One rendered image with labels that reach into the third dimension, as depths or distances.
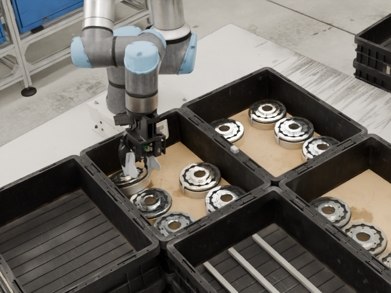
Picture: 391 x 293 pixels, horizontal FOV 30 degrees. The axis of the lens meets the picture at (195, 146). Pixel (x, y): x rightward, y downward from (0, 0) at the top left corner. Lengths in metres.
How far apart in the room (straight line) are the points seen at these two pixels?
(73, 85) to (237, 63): 1.49
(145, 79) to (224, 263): 0.44
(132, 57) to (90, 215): 0.41
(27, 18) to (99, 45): 1.97
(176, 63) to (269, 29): 2.12
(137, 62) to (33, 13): 2.13
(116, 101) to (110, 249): 0.57
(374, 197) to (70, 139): 0.96
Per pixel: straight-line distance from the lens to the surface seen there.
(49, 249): 1.73
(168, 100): 2.17
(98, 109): 2.18
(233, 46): 2.60
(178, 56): 2.02
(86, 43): 1.75
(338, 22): 4.17
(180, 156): 1.91
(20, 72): 3.76
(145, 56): 1.61
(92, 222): 1.77
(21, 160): 2.22
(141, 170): 1.81
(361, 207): 1.75
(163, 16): 1.98
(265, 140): 1.94
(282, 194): 1.63
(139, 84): 1.63
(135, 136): 1.71
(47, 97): 3.78
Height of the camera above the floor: 2.03
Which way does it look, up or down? 38 degrees down
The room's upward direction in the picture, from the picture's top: 6 degrees counter-clockwise
